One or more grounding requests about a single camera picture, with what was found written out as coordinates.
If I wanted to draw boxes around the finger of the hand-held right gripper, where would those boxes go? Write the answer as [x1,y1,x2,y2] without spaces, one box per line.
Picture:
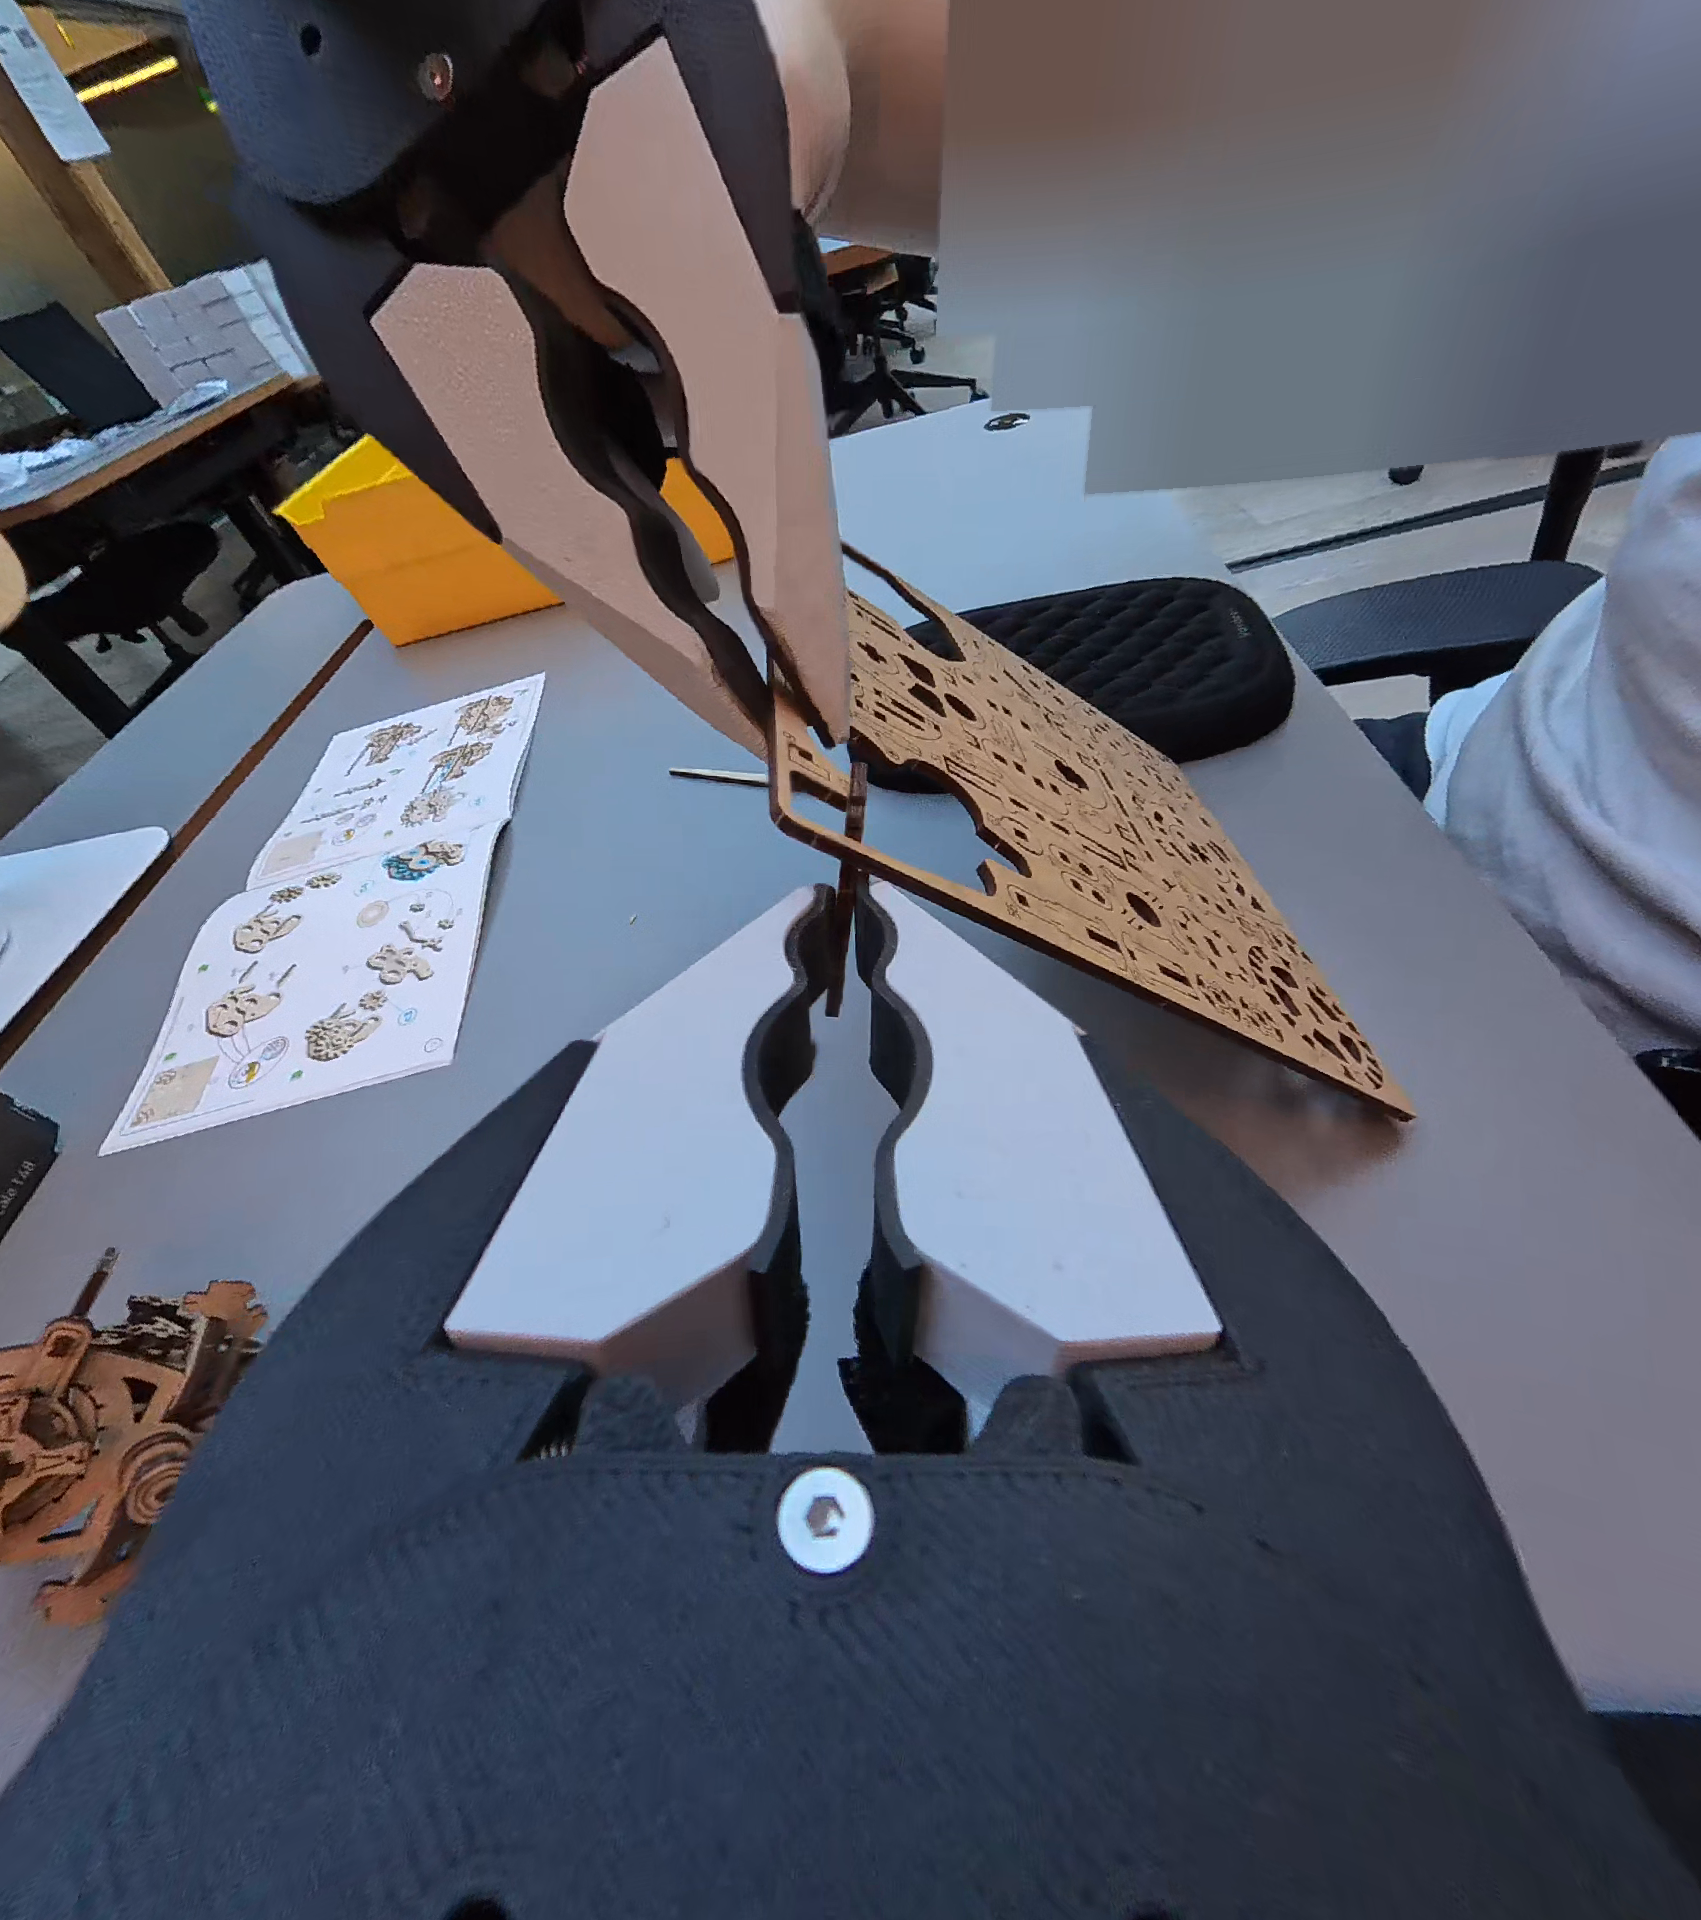
[562,32,855,751]
[367,258,792,761]

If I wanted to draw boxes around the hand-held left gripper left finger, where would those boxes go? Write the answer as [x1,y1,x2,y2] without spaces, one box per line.
[442,884,815,1454]

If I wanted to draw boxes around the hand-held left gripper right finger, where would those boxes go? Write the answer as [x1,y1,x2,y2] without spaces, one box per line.
[839,876,1227,1454]

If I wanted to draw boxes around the wooden laser-cut parts sheet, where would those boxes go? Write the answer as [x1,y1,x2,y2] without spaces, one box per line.
[766,547,1419,1124]

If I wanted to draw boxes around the wooden plate with round holes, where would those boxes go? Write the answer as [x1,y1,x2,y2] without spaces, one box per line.
[822,761,871,1023]

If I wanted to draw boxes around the person's right forearm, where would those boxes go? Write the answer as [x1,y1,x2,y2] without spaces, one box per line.
[766,0,948,258]

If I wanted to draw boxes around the yellow plastic bin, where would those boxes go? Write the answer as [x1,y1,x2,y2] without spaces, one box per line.
[275,435,733,648]

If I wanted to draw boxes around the stack of white boxes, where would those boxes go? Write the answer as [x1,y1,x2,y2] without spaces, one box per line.
[97,258,319,409]

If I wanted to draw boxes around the long wooden table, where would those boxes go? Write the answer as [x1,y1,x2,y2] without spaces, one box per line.
[0,372,334,528]

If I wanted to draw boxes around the white instruction booklet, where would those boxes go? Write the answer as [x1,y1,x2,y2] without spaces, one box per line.
[101,672,549,1159]

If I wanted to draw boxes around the black wrist rest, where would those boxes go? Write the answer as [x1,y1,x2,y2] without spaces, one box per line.
[872,577,1298,799]

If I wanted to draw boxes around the white stand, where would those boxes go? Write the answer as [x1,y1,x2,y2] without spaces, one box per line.
[0,683,175,1039]

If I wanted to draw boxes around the wooden mechanical model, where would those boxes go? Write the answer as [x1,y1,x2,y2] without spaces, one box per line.
[0,1249,267,1660]

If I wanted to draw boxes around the black office chair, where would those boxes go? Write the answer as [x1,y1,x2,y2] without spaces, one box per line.
[1272,447,1610,761]

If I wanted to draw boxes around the person's white shirt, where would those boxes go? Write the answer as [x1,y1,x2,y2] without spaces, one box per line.
[1427,417,1701,1053]

